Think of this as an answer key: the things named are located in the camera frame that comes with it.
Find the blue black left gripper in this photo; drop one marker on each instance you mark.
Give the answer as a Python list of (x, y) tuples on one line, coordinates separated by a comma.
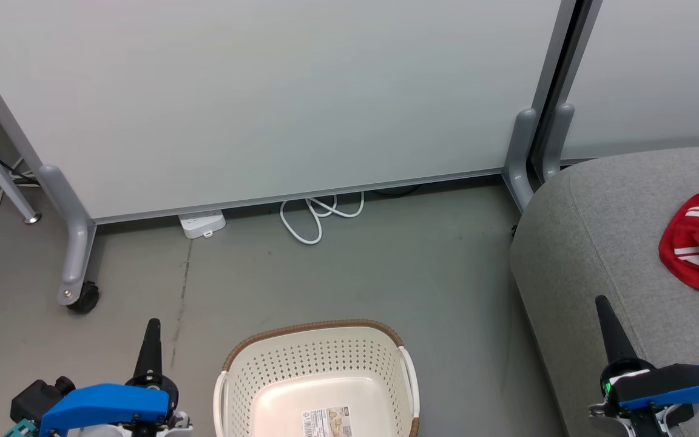
[(107, 403)]

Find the narrow white partition panel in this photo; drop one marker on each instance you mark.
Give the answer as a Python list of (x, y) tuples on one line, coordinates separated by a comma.
[(659, 73)]

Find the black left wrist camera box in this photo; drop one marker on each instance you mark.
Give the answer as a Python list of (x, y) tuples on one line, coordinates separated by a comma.
[(37, 397)]

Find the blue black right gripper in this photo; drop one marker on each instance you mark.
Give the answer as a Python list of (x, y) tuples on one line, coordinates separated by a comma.
[(665, 385)]

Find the paper label sticker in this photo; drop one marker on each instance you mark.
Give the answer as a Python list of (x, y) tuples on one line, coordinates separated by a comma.
[(326, 422)]

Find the grey fabric sofa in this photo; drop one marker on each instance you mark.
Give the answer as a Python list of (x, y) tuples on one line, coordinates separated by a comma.
[(604, 243)]

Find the red basketball jersey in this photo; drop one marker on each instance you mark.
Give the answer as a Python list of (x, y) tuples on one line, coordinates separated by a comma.
[(695, 243)]

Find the white power strip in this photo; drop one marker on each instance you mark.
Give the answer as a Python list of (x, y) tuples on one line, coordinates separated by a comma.
[(202, 223)]

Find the wide white partition panel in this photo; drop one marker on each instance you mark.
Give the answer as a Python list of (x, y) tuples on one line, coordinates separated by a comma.
[(264, 97)]

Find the grey partition leg with caster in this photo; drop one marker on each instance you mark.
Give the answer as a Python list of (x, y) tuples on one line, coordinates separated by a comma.
[(77, 243)]

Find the grey table leg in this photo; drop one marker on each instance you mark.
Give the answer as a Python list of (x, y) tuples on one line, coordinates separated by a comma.
[(0, 182)]

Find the cream perforated laundry basket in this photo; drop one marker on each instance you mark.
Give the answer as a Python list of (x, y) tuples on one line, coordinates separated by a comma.
[(276, 364)]

